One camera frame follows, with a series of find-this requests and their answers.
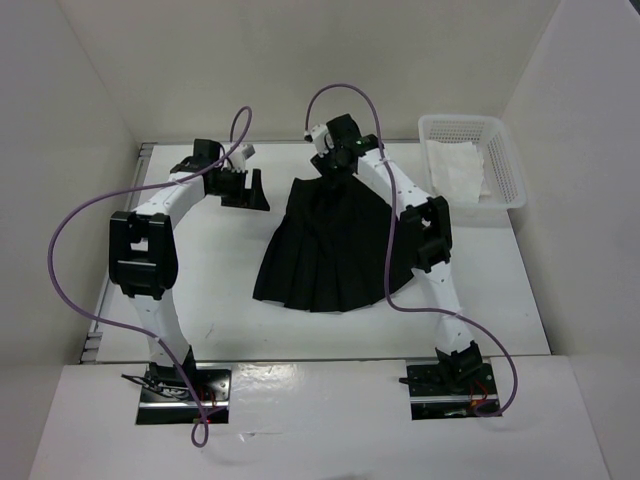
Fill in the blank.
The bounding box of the white plastic basket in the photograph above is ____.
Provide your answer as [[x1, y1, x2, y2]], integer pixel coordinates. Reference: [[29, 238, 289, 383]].
[[418, 114, 527, 218]]

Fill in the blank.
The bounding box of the black pleated skirt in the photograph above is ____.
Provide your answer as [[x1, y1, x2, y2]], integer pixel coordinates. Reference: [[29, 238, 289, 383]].
[[253, 176, 413, 313]]

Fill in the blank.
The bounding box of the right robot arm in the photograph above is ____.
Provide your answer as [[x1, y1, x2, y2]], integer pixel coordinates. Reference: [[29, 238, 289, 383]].
[[304, 114, 482, 393]]

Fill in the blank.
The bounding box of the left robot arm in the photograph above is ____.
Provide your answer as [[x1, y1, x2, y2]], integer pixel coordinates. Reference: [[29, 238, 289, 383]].
[[109, 139, 270, 400]]

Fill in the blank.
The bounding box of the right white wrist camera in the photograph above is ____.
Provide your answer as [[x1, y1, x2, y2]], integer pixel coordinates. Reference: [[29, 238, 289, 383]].
[[304, 124, 334, 157]]

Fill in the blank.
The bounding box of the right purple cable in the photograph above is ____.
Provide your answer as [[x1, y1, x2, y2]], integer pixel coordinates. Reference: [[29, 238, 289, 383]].
[[304, 83, 521, 418]]

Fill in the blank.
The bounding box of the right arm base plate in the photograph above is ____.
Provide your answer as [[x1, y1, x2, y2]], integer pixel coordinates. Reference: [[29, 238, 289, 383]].
[[399, 361, 501, 420]]

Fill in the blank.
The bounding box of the white cloth in basket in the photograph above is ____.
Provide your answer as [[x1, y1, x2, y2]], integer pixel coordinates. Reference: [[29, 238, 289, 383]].
[[425, 140, 491, 204]]

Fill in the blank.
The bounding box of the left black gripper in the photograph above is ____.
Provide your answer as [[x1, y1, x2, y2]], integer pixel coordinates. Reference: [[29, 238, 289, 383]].
[[209, 167, 269, 211]]

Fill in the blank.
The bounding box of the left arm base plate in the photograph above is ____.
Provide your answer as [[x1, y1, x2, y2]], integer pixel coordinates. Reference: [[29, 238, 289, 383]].
[[121, 364, 232, 426]]

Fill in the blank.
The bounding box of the purple cable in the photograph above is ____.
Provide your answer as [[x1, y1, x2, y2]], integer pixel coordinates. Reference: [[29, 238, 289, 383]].
[[48, 106, 251, 448], [304, 83, 521, 418]]

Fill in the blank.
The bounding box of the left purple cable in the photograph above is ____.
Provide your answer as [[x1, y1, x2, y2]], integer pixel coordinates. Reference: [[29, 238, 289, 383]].
[[48, 106, 251, 448]]

